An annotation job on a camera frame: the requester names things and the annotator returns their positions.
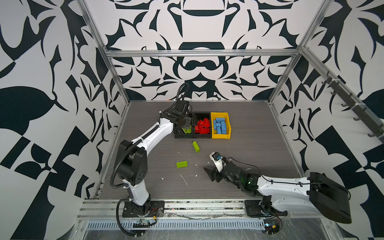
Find green lego brick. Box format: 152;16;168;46
193;141;200;153
182;126;192;134

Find red arch lego piece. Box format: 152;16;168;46
195;118;211;135

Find green lego plate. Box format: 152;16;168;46
176;161;188;169

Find blue lego long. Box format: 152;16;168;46
214;118;228;135

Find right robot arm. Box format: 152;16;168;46
204;159;352;224

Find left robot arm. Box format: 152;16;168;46
109;83;192;238

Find middle black bin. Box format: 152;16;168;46
193;112;212;139

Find black bin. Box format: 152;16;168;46
193;112;212;139
174;113;194;139

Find left black bin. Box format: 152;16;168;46
174;113;194;139

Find yellow bin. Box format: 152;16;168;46
211;112;232;139

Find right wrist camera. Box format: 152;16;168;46
210;152;226;173

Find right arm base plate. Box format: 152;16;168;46
244;200;270;218

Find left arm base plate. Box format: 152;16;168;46
122;201;165;218

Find wall hook rack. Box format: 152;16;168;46
322;71;384;144

